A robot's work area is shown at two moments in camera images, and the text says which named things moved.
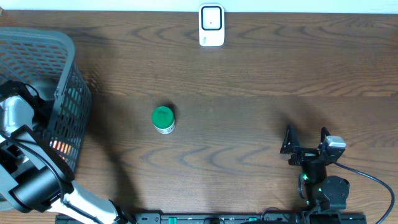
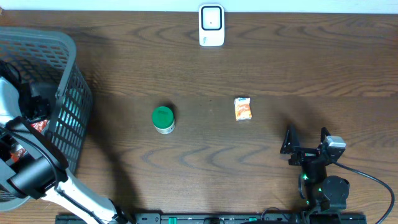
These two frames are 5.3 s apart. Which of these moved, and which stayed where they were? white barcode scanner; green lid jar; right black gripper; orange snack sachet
Moved: orange snack sachet
Stayed: white barcode scanner; green lid jar; right black gripper
